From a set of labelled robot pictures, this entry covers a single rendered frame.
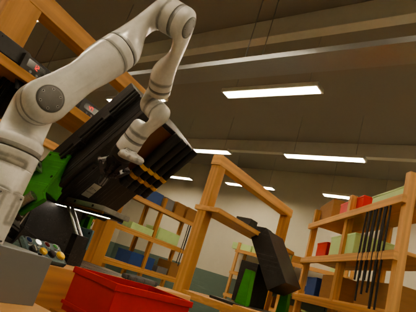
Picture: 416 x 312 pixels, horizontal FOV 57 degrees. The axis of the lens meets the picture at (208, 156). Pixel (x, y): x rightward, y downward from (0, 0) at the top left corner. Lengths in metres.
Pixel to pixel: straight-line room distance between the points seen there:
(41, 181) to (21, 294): 0.74
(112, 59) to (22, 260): 0.45
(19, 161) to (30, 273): 0.22
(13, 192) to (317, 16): 4.96
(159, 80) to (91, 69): 0.31
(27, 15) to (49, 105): 1.10
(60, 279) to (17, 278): 0.50
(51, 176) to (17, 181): 0.71
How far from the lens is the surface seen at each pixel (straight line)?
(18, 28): 1.86
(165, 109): 1.22
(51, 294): 1.32
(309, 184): 11.17
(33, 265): 0.84
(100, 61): 0.89
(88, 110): 1.96
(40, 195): 1.47
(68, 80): 0.85
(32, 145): 0.82
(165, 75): 1.13
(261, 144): 9.77
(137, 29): 0.98
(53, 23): 1.98
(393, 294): 3.34
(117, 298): 1.09
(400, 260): 3.38
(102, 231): 2.30
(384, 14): 5.10
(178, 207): 7.93
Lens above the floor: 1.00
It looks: 17 degrees up
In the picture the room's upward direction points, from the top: 18 degrees clockwise
